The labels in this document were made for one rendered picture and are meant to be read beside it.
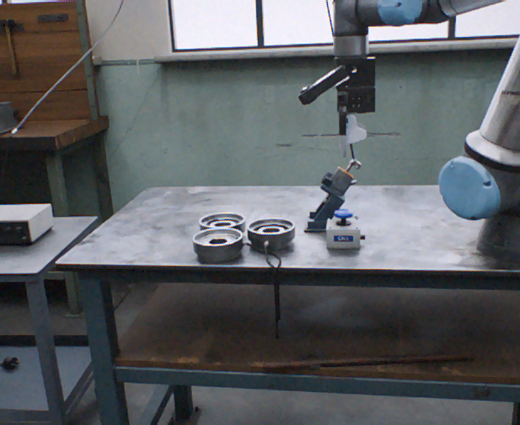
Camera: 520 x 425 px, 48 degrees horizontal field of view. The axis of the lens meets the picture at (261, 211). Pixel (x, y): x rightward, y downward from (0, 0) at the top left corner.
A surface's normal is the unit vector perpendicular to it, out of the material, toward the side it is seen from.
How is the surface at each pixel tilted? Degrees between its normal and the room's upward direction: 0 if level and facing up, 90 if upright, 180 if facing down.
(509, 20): 90
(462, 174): 97
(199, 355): 0
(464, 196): 97
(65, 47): 90
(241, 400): 0
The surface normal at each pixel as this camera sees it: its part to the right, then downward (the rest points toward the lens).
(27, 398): -0.04, -0.95
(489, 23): -0.15, 0.31
